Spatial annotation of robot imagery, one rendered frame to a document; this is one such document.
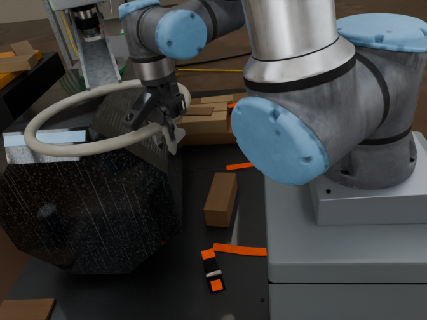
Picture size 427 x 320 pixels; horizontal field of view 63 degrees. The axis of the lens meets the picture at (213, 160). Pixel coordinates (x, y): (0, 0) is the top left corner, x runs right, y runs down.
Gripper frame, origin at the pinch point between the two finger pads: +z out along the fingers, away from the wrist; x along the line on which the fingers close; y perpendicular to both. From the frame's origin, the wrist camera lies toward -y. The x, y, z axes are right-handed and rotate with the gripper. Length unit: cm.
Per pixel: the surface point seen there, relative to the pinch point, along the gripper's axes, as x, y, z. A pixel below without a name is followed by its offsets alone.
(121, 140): 1.5, -10.8, -8.1
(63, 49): 321, 127, 46
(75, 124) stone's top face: 46.7, -1.6, 3.8
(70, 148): 10.0, -19.8, -8.2
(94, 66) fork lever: 58, 18, -9
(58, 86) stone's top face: 84, 12, 2
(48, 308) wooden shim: 60, -38, 82
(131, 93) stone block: 60, 32, 8
